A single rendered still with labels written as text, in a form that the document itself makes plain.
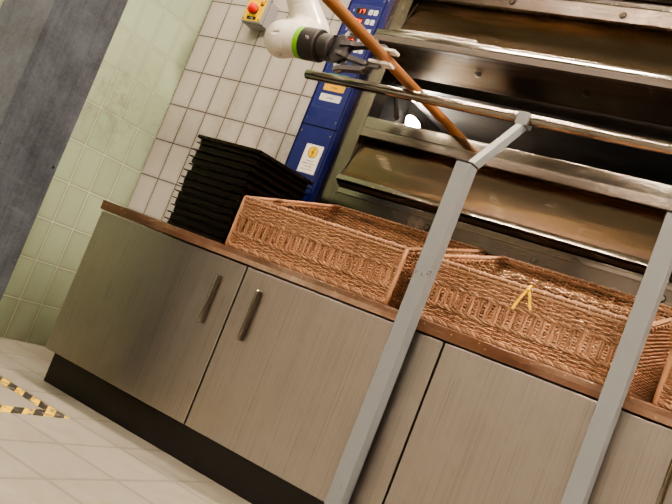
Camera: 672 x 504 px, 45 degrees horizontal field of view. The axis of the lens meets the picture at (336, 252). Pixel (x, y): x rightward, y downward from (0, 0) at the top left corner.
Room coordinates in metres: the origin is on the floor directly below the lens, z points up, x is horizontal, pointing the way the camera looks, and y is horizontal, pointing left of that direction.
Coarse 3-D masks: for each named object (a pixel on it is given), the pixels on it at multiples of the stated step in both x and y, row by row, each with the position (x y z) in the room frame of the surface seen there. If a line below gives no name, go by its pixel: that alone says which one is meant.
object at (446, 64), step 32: (416, 64) 2.63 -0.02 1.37; (448, 64) 2.53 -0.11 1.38; (480, 64) 2.44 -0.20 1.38; (512, 64) 2.35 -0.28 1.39; (544, 64) 2.29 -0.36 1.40; (512, 96) 2.53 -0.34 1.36; (544, 96) 2.44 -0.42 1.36; (576, 96) 2.35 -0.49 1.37; (608, 96) 2.27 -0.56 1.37; (640, 96) 2.19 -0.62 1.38
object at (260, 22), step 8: (256, 0) 3.00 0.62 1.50; (264, 0) 2.98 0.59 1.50; (264, 8) 2.97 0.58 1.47; (272, 8) 3.00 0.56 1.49; (248, 16) 3.00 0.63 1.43; (256, 16) 2.98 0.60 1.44; (264, 16) 2.98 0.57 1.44; (272, 16) 3.01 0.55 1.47; (248, 24) 3.03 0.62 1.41; (256, 24) 3.00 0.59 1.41; (264, 24) 2.99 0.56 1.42
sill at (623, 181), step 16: (384, 128) 2.69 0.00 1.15; (400, 128) 2.66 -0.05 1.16; (416, 128) 2.63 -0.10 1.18; (448, 144) 2.56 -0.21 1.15; (464, 144) 2.53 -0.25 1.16; (480, 144) 2.50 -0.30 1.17; (512, 160) 2.44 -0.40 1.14; (528, 160) 2.41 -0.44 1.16; (544, 160) 2.39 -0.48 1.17; (560, 160) 2.37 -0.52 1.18; (576, 176) 2.33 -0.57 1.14; (592, 176) 2.31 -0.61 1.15; (608, 176) 2.28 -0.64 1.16; (624, 176) 2.26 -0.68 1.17; (640, 192) 2.23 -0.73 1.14; (656, 192) 2.21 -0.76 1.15
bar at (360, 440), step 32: (416, 96) 2.22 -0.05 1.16; (512, 128) 2.02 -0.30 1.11; (544, 128) 2.03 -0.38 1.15; (576, 128) 1.97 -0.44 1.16; (480, 160) 1.90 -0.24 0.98; (448, 192) 1.86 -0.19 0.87; (448, 224) 1.85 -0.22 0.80; (416, 288) 1.85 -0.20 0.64; (640, 288) 1.61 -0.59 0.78; (416, 320) 1.87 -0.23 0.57; (640, 320) 1.60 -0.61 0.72; (384, 352) 1.86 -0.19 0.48; (640, 352) 1.61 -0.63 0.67; (384, 384) 1.85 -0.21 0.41; (608, 384) 1.60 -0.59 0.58; (608, 416) 1.59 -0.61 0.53; (352, 448) 1.86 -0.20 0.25; (352, 480) 1.86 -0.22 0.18; (576, 480) 1.60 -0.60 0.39
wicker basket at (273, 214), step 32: (256, 224) 2.26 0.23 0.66; (288, 224) 2.20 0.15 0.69; (320, 224) 2.14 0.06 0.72; (352, 224) 2.63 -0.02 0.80; (384, 224) 2.58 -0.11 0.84; (288, 256) 2.18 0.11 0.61; (320, 256) 2.13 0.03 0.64; (352, 256) 2.08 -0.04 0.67; (384, 256) 2.03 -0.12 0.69; (416, 256) 2.05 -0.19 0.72; (352, 288) 2.06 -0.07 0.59; (384, 288) 2.01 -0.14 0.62
